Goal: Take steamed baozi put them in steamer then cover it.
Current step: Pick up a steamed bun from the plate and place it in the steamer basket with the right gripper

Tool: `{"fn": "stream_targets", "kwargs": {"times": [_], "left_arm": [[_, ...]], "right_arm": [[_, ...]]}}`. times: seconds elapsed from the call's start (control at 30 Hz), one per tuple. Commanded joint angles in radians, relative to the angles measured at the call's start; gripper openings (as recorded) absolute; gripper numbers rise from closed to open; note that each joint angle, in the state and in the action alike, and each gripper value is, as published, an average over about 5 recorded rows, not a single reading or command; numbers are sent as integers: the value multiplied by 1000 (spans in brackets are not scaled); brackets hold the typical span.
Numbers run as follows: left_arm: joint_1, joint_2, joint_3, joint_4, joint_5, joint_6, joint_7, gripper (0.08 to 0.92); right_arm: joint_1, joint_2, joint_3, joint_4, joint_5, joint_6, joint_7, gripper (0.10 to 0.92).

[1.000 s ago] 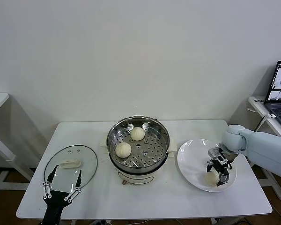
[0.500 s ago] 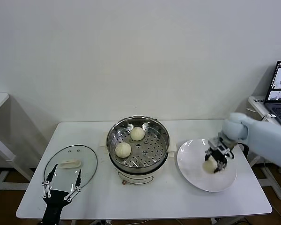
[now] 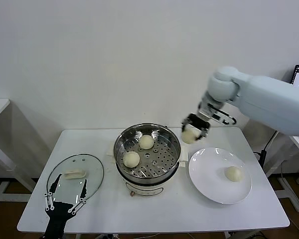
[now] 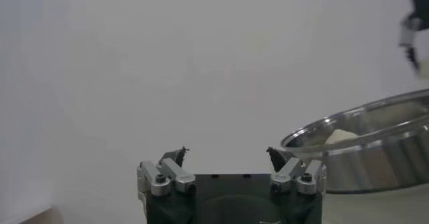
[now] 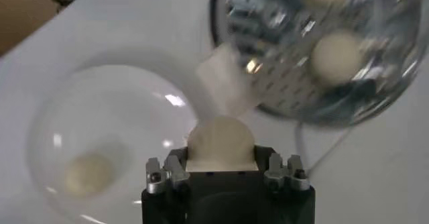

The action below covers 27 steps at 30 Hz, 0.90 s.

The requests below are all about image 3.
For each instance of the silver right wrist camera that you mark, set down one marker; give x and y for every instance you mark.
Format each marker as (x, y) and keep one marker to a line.
(204, 112)

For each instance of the white electric cooking pot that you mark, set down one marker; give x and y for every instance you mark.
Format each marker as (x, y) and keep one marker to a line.
(144, 190)

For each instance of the white steamed baozi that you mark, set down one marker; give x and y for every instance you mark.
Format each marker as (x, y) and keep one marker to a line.
(189, 137)
(235, 173)
(131, 159)
(146, 142)

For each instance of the white round plate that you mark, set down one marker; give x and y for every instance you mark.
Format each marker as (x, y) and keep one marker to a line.
(206, 179)

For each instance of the stainless steel steamer basket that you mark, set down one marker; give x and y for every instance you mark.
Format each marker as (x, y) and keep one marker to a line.
(162, 159)

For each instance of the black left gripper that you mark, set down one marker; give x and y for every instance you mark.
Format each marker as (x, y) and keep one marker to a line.
(61, 211)

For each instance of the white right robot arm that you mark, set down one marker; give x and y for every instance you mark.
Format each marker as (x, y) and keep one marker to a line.
(264, 99)

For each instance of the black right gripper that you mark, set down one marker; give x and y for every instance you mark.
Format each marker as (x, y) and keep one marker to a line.
(199, 120)

